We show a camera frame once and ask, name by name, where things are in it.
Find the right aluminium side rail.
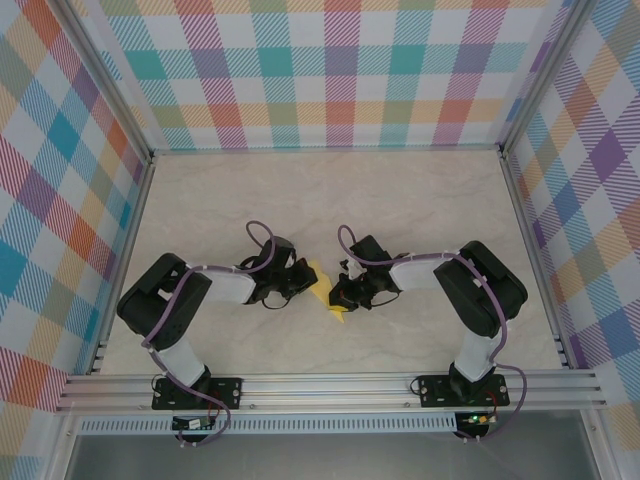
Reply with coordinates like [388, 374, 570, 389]
[498, 144, 572, 370]

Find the wide aluminium base rail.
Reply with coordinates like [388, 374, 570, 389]
[53, 368, 609, 414]

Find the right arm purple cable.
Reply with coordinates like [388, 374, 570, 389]
[337, 224, 531, 444]

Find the right aluminium frame post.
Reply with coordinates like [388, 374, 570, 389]
[498, 0, 589, 151]

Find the aluminium frame post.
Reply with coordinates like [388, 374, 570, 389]
[58, 0, 154, 164]
[498, 0, 589, 151]

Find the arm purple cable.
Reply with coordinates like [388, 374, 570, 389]
[337, 224, 531, 444]
[142, 220, 281, 447]

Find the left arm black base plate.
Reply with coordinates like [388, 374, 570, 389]
[151, 377, 244, 412]

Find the slotted grey cable duct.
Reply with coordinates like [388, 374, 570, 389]
[78, 411, 459, 435]

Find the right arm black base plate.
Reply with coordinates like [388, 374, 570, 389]
[417, 373, 511, 409]

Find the left aluminium side rail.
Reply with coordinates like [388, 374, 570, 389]
[88, 152, 156, 375]

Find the aluminium side rail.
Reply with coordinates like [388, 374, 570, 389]
[88, 152, 156, 375]
[498, 144, 572, 370]

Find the left aluminium frame post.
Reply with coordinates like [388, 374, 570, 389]
[58, 0, 154, 164]

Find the yellow cloth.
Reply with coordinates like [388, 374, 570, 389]
[306, 258, 351, 326]

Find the thin aluminium wall rail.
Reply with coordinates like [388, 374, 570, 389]
[148, 142, 505, 154]

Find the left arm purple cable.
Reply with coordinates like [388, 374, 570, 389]
[142, 220, 281, 447]

